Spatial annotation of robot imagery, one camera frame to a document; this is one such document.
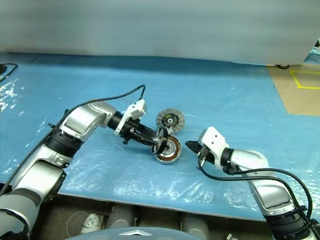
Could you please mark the grey panel with silver triangle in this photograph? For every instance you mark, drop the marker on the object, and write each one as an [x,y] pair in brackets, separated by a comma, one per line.
[112,235]

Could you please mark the grey rounded cylinder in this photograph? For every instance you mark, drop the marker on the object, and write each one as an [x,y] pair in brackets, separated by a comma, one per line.
[121,216]
[193,225]

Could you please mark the white partition panel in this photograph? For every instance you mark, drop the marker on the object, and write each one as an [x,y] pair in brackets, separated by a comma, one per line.
[150,25]

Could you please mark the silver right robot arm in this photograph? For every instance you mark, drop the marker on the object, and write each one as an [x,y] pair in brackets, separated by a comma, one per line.
[250,160]

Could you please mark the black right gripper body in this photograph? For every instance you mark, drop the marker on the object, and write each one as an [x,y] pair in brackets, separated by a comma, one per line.
[206,153]

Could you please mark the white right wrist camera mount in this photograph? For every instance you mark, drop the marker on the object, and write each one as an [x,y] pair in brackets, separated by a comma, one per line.
[212,140]

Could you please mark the yellow floor tape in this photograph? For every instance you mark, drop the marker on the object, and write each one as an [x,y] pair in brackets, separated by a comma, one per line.
[297,80]

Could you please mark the round grey motor rotor disc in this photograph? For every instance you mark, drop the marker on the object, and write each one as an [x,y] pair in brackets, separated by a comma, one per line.
[163,120]

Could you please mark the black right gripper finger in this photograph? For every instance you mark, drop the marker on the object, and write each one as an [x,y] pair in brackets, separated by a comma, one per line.
[196,150]
[193,144]

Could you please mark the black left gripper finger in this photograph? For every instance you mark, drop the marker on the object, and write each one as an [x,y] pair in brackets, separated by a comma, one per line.
[143,140]
[150,132]

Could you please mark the blue plastic table cover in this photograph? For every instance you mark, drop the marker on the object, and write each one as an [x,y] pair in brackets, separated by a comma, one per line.
[200,100]

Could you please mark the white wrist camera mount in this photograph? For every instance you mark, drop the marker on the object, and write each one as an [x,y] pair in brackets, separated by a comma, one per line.
[132,110]
[212,140]

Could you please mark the grey motor housing with stator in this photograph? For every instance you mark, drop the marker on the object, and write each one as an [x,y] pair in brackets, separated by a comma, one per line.
[172,153]

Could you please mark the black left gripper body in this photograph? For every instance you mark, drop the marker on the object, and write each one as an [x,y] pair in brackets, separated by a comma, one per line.
[131,130]

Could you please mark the light blue plastic sheet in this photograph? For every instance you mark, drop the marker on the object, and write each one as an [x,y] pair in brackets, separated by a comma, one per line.
[312,57]

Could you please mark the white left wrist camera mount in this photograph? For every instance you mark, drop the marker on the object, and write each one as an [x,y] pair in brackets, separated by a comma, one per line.
[132,110]

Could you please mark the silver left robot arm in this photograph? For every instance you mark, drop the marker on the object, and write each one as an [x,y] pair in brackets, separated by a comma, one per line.
[82,120]

